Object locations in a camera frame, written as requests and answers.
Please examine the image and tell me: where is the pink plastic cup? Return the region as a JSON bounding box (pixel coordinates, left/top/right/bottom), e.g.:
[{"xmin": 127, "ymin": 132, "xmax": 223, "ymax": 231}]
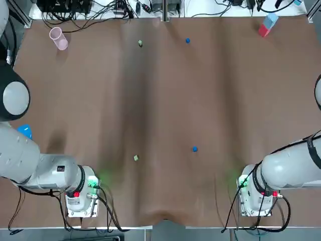
[{"xmin": 49, "ymin": 27, "xmax": 69, "ymax": 51}]

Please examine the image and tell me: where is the red foam cube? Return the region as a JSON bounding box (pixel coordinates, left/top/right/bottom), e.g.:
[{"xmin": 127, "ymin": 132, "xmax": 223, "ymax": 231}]
[{"xmin": 258, "ymin": 24, "xmax": 273, "ymax": 38}]

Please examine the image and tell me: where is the light blue foam cube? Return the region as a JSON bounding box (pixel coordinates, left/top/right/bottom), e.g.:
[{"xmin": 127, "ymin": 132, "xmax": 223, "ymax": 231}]
[{"xmin": 263, "ymin": 13, "xmax": 279, "ymax": 29}]

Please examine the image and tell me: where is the blue desk lamp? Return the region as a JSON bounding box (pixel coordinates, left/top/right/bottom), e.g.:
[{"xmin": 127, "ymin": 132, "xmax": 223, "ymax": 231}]
[{"xmin": 17, "ymin": 125, "xmax": 33, "ymax": 140}]

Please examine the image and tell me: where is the black base cable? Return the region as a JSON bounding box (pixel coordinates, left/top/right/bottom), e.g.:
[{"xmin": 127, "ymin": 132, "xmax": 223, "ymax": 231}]
[
  {"xmin": 7, "ymin": 184, "xmax": 123, "ymax": 233},
  {"xmin": 222, "ymin": 173, "xmax": 293, "ymax": 233}
]

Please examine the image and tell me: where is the black right base cable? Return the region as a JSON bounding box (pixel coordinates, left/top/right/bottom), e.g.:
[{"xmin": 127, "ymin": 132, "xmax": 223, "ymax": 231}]
[{"xmin": 222, "ymin": 173, "xmax": 293, "ymax": 233}]

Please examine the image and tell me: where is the aluminium frame post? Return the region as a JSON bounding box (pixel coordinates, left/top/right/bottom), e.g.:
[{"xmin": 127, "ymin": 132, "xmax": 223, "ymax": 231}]
[{"xmin": 162, "ymin": 0, "xmax": 170, "ymax": 23}]

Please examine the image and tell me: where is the aluminium frame rail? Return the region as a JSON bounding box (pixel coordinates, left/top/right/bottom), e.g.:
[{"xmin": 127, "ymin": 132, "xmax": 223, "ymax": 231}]
[{"xmin": 15, "ymin": 0, "xmax": 34, "ymax": 29}]

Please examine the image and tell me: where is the usb hub with cables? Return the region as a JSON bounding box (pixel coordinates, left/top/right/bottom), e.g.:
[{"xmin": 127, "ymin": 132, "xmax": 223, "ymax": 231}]
[{"xmin": 112, "ymin": 0, "xmax": 134, "ymax": 19}]

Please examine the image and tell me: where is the black left base cable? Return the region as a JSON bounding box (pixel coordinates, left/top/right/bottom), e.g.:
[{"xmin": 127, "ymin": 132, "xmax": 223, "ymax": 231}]
[{"xmin": 7, "ymin": 184, "xmax": 123, "ymax": 233}]

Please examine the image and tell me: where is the black flat electronics box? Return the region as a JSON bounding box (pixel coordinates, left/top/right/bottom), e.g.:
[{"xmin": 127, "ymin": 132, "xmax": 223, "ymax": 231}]
[{"xmin": 37, "ymin": 0, "xmax": 91, "ymax": 13}]

